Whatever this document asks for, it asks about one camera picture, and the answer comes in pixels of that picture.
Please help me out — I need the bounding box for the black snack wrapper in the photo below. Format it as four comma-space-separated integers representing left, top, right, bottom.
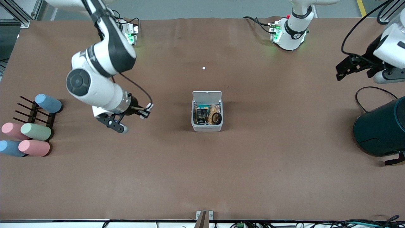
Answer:
196, 108, 209, 125

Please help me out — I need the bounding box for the white square trash bin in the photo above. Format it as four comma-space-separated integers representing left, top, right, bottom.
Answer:
191, 90, 223, 132

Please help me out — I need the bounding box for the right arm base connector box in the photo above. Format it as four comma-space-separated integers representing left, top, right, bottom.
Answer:
122, 19, 140, 45

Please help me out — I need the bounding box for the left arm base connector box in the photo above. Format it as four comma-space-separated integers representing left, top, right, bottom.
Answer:
268, 21, 283, 44

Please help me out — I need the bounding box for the dark teal round container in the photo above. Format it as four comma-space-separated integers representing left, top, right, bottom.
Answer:
353, 97, 405, 157

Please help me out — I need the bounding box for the brown snack wrapper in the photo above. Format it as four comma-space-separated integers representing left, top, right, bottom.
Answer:
208, 105, 221, 124

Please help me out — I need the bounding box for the blue cup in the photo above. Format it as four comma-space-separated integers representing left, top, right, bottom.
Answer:
0, 140, 27, 157
34, 93, 63, 114

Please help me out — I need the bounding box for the green cup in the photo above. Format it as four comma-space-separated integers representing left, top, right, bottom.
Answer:
21, 123, 52, 141

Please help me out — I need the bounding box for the black cup rack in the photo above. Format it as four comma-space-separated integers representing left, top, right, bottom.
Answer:
13, 96, 57, 140

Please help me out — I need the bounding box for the pink cup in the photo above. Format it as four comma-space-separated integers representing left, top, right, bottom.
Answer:
1, 122, 30, 140
18, 140, 50, 157

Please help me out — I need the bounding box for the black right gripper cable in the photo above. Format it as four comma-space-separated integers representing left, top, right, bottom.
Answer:
120, 72, 154, 107

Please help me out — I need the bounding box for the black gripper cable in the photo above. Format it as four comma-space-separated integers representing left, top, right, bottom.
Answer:
341, 0, 405, 64
120, 72, 154, 107

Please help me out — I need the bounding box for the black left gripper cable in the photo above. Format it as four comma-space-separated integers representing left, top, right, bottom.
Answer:
341, 0, 405, 64

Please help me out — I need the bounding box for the black looped cable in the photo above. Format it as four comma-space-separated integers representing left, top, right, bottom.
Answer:
355, 86, 398, 113

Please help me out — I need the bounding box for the aluminium frame profile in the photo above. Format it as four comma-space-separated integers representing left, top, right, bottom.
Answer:
378, 0, 405, 25
0, 0, 43, 28

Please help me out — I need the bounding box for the black curved handle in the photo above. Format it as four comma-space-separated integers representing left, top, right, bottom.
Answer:
384, 152, 405, 166

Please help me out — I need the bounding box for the black left base cable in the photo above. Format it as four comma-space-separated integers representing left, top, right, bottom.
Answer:
243, 16, 273, 34

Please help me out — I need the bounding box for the metal edge bracket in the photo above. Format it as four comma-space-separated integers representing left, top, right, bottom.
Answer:
195, 211, 214, 228

